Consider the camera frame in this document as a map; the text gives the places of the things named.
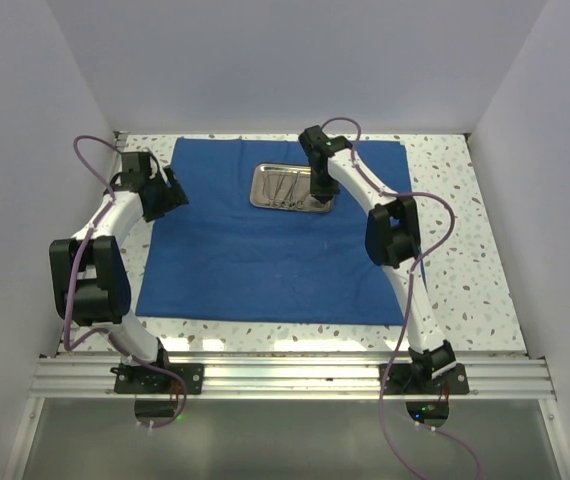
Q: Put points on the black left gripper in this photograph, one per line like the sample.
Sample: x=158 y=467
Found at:
x=174 y=196

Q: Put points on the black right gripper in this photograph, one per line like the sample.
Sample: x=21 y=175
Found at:
x=322 y=193

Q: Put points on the steel instrument tray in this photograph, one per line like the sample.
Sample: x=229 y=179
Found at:
x=285 y=187

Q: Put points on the blue surgical cloth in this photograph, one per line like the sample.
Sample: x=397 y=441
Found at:
x=220 y=258

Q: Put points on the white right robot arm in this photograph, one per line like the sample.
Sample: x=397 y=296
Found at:
x=392 y=242

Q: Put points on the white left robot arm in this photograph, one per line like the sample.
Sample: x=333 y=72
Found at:
x=91 y=288

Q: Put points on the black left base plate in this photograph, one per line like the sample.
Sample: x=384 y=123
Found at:
x=137 y=380

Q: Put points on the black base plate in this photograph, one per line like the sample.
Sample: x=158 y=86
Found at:
x=137 y=380
x=402 y=380

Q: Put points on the aluminium front rail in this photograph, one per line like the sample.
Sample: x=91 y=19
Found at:
x=300 y=376

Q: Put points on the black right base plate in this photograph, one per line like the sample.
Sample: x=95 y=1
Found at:
x=402 y=380

